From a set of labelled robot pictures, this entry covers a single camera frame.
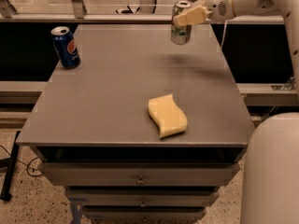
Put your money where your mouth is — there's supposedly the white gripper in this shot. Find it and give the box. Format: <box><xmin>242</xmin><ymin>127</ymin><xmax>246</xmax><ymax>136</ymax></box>
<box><xmin>173</xmin><ymin>0</ymin><xmax>235</xmax><ymax>26</ymax></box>

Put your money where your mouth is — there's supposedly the green white 7up can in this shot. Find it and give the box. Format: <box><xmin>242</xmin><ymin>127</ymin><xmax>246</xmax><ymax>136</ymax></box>
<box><xmin>171</xmin><ymin>0</ymin><xmax>192</xmax><ymax>45</ymax></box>

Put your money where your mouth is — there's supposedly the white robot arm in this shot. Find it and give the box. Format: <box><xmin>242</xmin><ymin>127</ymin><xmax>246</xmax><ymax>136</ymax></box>
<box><xmin>174</xmin><ymin>0</ymin><xmax>299</xmax><ymax>224</ymax></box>

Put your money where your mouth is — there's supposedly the yellow wavy sponge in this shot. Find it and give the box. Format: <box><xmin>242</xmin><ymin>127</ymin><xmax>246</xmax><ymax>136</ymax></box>
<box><xmin>148</xmin><ymin>94</ymin><xmax>188</xmax><ymax>138</ymax></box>

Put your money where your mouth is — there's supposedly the blue pepsi can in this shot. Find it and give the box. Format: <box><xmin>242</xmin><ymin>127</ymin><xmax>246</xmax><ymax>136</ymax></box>
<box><xmin>50</xmin><ymin>26</ymin><xmax>80</xmax><ymax>68</ymax></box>

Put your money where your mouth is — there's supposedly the grey drawer cabinet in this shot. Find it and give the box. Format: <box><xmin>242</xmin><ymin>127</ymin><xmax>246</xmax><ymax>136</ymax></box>
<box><xmin>16</xmin><ymin>23</ymin><xmax>256</xmax><ymax>224</ymax></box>

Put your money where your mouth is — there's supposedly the top grey drawer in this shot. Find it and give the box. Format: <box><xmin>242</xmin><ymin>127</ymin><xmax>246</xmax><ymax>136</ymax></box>
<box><xmin>39</xmin><ymin>162</ymin><xmax>239</xmax><ymax>187</ymax></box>

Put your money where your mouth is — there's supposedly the grey drawer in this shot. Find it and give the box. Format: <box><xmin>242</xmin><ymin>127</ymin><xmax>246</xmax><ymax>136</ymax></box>
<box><xmin>66</xmin><ymin>189</ymin><xmax>219</xmax><ymax>207</ymax></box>
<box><xmin>83</xmin><ymin>207</ymin><xmax>206</xmax><ymax>221</ymax></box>
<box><xmin>39</xmin><ymin>162</ymin><xmax>239</xmax><ymax>187</ymax></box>

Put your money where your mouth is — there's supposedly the middle grey drawer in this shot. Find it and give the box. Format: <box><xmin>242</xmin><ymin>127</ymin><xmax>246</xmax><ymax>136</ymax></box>
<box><xmin>66</xmin><ymin>189</ymin><xmax>219</xmax><ymax>207</ymax></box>

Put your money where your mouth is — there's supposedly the bottom grey drawer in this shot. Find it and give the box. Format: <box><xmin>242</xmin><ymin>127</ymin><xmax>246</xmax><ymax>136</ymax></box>
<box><xmin>83</xmin><ymin>207</ymin><xmax>206</xmax><ymax>221</ymax></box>

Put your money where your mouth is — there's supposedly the black floor stand bar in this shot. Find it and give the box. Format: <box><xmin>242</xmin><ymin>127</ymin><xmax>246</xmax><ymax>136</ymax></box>
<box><xmin>0</xmin><ymin>143</ymin><xmax>19</xmax><ymax>202</ymax></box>

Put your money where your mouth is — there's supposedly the white hanging cable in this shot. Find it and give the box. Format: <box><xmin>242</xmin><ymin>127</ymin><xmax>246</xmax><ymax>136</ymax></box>
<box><xmin>220</xmin><ymin>20</ymin><xmax>228</xmax><ymax>49</ymax></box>

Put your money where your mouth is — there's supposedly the metal railing frame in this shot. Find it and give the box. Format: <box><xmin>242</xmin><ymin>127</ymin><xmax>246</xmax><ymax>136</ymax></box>
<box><xmin>0</xmin><ymin>0</ymin><xmax>285</xmax><ymax>26</ymax></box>

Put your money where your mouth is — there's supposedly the black floor cable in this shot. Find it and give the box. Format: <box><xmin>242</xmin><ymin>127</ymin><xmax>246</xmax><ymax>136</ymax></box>
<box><xmin>0</xmin><ymin>144</ymin><xmax>44</xmax><ymax>178</ymax></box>

